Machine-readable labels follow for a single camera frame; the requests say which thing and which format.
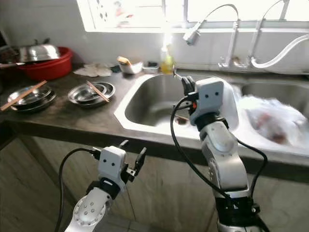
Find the small soap dish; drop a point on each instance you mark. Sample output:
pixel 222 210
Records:
pixel 150 68

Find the chrome gooseneck faucet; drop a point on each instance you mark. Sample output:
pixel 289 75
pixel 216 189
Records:
pixel 253 62

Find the stainless steel double sink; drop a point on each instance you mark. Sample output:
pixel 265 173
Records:
pixel 149 104

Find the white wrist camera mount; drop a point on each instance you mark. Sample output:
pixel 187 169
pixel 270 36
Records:
pixel 112 164
pixel 210 96

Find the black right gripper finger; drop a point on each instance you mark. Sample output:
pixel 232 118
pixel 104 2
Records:
pixel 185 86
pixel 194 88

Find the red plastic basin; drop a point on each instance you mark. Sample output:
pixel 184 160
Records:
pixel 50 70

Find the yellow scrubbing sponge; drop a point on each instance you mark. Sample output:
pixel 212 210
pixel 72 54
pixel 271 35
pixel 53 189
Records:
pixel 123 60

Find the steel plate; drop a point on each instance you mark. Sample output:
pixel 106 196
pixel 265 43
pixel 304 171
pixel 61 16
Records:
pixel 79 99
pixel 38 109

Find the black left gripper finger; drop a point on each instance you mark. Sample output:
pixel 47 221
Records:
pixel 123 143
pixel 141 159

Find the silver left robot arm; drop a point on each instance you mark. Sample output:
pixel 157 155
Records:
pixel 91 212

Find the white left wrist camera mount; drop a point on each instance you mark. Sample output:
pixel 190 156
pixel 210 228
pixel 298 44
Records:
pixel 112 164

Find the translucent white plastic bag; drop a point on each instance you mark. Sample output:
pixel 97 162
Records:
pixel 270 121

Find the domed steel lid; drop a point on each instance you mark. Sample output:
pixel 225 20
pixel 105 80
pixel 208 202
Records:
pixel 41 52

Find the wooden chopstick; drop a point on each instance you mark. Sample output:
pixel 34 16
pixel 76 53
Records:
pixel 24 95
pixel 181 117
pixel 99 91

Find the white dish cloth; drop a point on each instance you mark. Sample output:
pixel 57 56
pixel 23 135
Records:
pixel 94 71

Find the steel spoon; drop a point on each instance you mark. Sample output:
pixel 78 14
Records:
pixel 175 71

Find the small white bowl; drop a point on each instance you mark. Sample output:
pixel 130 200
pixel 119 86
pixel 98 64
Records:
pixel 132 68

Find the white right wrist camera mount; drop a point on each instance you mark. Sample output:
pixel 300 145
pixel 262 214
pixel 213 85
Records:
pixel 210 96

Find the white framed window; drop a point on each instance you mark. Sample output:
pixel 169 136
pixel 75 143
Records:
pixel 140 14

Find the yellow dish soap bottle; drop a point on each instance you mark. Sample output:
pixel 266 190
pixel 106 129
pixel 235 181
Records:
pixel 167 64

